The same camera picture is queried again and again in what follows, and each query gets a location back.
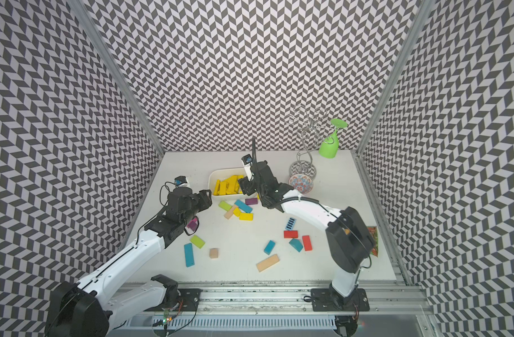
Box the yellow long block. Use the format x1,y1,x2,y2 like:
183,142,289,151
213,180,221,196

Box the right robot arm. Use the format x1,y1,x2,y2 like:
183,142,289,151
239,154,376,300

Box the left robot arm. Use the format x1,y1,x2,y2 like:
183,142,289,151
44,184,213,336

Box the dark purple block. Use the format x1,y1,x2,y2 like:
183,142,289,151
186,217,199,233

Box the purple flat block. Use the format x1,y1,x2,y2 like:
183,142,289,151
244,198,258,205

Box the teal block back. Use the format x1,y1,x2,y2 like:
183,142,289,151
234,199,253,213

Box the light green block back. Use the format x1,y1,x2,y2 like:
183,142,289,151
219,200,232,211

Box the light green block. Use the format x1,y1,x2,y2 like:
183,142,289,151
190,235,206,249
219,200,232,211

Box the yellow block middle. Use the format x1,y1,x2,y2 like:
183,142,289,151
239,213,253,221

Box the light green block front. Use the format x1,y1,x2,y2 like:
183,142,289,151
190,235,206,249

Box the white plastic tray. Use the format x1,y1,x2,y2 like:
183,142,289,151
209,168,246,200

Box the natural wood block back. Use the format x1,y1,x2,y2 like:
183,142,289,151
224,205,238,220

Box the blue ridged block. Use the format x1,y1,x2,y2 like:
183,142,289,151
285,218,296,231

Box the long teal block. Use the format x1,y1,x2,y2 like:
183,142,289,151
183,243,195,268

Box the small natural wood cube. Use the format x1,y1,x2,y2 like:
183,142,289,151
209,248,219,259

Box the red flat block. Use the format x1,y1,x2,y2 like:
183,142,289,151
284,230,298,239

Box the small teal block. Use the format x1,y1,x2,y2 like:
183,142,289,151
263,240,276,256

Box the teal wedge block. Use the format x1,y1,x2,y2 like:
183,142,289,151
289,238,304,252

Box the green plastic goblet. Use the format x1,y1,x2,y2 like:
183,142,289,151
319,118,349,159

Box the red upright block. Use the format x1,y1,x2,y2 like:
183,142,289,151
302,235,313,251

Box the long natural wood block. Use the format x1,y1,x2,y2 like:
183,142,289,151
256,254,280,272

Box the green snack bag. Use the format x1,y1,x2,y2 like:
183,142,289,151
368,226,379,257

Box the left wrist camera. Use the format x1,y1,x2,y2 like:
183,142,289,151
174,176,190,188

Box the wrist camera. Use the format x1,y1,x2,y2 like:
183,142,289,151
174,176,190,188
241,154,253,181

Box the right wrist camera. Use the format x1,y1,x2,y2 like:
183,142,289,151
241,154,253,181

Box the metal wire cup rack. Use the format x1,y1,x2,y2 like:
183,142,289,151
288,105,326,179

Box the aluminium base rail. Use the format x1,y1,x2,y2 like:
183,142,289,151
81,281,435,315

